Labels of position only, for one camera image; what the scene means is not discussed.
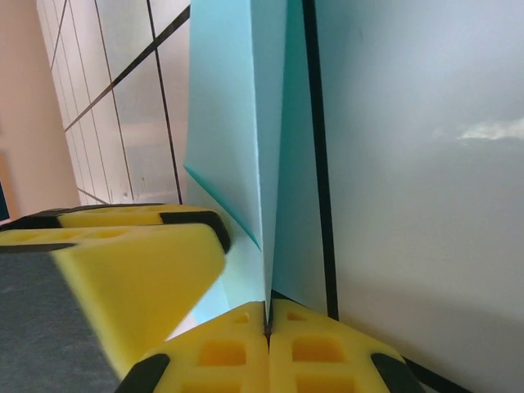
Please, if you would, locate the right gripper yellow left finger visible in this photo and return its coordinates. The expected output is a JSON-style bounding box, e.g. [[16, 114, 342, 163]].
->
[[120, 300, 269, 393]]

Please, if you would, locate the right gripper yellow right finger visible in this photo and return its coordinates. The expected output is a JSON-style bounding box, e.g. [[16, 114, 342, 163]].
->
[[268, 298, 427, 393]]

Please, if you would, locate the light blue paper sheet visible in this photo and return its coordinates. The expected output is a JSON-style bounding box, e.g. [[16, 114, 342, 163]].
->
[[183, 0, 339, 324]]

